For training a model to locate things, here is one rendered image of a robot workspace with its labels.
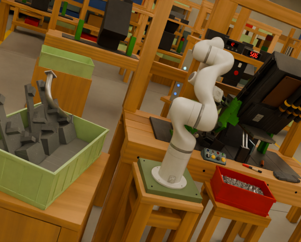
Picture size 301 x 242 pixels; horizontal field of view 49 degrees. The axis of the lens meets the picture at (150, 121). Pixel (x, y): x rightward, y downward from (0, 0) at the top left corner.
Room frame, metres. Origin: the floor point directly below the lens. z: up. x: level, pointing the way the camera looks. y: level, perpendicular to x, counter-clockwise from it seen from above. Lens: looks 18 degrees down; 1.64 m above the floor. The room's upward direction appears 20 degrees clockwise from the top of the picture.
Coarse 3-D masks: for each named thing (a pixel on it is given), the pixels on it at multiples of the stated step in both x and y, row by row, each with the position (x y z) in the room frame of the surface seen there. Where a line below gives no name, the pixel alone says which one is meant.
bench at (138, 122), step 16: (128, 112) 2.34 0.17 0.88; (144, 112) 2.48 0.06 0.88; (128, 128) 2.03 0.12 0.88; (144, 128) 2.14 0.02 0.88; (112, 144) 2.38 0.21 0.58; (112, 160) 2.39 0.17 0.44; (288, 160) 2.61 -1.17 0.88; (112, 176) 2.40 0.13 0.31; (128, 176) 1.81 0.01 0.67; (112, 192) 1.80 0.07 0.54; (112, 208) 1.80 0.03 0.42; (96, 240) 1.80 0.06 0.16
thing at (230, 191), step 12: (216, 168) 1.84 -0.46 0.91; (216, 180) 1.76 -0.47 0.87; (228, 180) 1.78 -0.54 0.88; (240, 180) 1.85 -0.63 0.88; (252, 180) 1.86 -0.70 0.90; (216, 192) 1.68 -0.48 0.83; (228, 192) 1.65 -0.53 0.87; (240, 192) 1.65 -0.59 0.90; (252, 192) 1.65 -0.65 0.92; (264, 192) 1.80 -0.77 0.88; (228, 204) 1.65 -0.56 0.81; (240, 204) 1.65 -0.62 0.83; (252, 204) 1.66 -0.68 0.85; (264, 204) 1.66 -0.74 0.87; (264, 216) 1.67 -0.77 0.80
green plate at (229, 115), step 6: (234, 102) 2.23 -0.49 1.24; (240, 102) 2.17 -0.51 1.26; (228, 108) 2.25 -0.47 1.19; (234, 108) 2.18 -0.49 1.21; (222, 114) 2.26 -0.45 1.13; (228, 114) 2.19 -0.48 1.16; (234, 114) 2.18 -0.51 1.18; (222, 120) 2.20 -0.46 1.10; (228, 120) 2.16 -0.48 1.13; (234, 120) 2.18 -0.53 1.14
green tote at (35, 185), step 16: (16, 112) 1.48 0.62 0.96; (80, 128) 1.70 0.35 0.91; (96, 128) 1.69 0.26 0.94; (96, 144) 1.54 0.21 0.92; (0, 160) 1.11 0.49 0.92; (16, 160) 1.10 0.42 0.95; (80, 160) 1.35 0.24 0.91; (0, 176) 1.10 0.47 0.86; (16, 176) 1.10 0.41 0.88; (32, 176) 1.09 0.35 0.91; (48, 176) 1.08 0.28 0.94; (64, 176) 1.20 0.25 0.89; (16, 192) 1.10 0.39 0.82; (32, 192) 1.09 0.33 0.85; (48, 192) 1.09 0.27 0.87
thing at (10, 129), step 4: (8, 124) 1.23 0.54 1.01; (12, 124) 1.24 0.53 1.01; (8, 128) 1.22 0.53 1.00; (12, 128) 1.22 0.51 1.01; (16, 128) 1.22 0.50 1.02; (20, 128) 1.23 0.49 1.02; (8, 132) 1.21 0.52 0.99; (12, 132) 1.21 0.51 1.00; (16, 132) 1.21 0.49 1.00; (20, 132) 1.22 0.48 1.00; (24, 132) 1.31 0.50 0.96; (24, 136) 1.30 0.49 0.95; (28, 136) 1.29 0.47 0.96; (32, 136) 1.29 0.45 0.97; (20, 140) 1.29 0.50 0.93; (24, 140) 1.28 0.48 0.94; (28, 140) 1.28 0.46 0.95; (32, 140) 1.29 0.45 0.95
